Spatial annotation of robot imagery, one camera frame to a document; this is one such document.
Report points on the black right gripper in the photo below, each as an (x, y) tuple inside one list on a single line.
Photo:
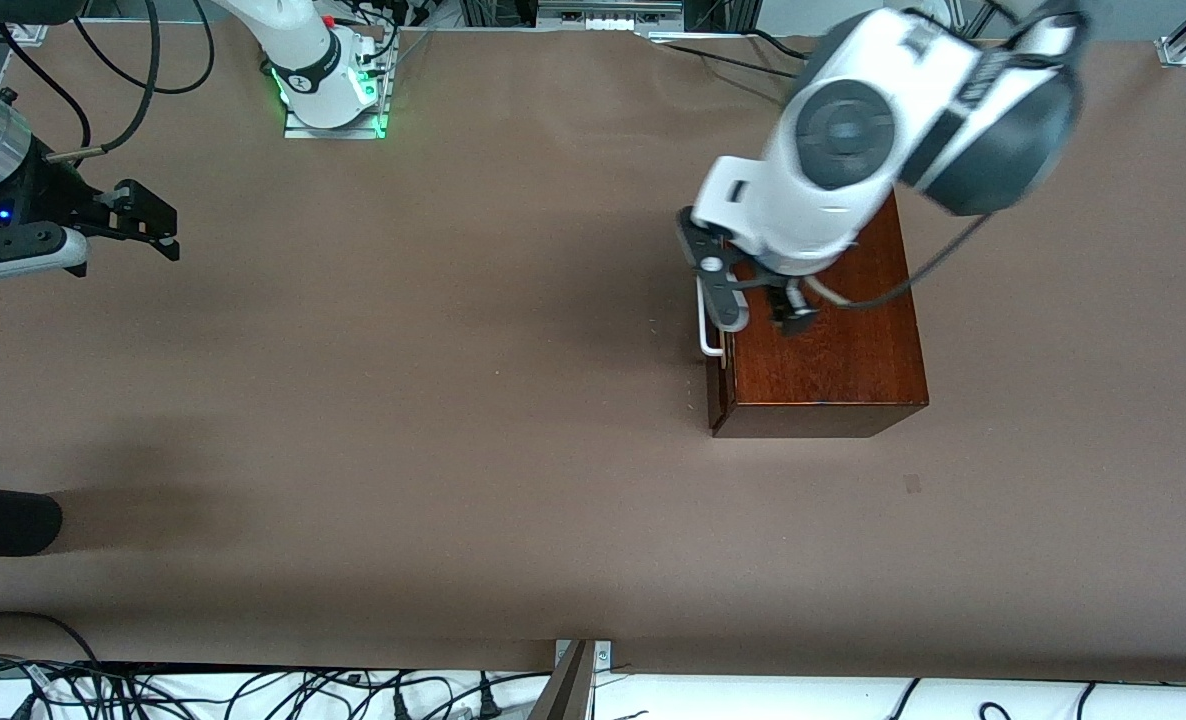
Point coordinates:
[(45, 190)]

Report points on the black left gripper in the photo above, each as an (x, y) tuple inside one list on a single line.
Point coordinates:
[(789, 303)]

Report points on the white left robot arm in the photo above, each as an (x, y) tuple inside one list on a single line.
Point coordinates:
[(833, 130)]

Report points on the metal base plate right arm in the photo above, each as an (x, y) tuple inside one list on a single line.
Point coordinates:
[(333, 130)]

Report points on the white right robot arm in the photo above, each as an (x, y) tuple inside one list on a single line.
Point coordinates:
[(303, 60)]

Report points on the dark wooden drawer cabinet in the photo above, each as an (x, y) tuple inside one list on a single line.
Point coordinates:
[(853, 370)]

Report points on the black cylindrical object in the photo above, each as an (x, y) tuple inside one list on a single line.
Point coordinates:
[(3, 520)]

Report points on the silver device with ports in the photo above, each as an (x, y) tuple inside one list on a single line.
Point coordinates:
[(608, 20)]

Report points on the grey metal bracket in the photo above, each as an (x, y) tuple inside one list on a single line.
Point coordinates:
[(568, 690)]

